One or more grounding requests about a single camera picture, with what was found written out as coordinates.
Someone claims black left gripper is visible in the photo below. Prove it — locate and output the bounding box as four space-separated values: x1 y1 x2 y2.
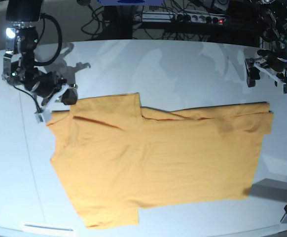
245 49 287 94

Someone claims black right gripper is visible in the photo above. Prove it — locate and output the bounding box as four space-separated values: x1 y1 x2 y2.
25 71 78 123

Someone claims yellow T-shirt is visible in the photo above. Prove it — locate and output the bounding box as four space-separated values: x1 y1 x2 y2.
47 93 273 230

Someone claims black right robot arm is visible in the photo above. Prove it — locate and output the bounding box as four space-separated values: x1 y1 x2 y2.
2 0 77 123

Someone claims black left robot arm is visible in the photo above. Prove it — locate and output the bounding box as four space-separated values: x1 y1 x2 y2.
245 0 287 94

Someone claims white power strip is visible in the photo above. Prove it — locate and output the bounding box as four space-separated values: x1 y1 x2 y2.
134 11 176 22

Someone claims white flat bar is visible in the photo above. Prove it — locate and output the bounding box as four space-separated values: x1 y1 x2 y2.
20 222 75 233

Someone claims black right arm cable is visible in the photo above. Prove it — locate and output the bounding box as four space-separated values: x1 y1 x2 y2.
32 13 63 67

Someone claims black power strip red switch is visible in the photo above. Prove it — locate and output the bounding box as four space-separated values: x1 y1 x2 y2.
176 13 227 26

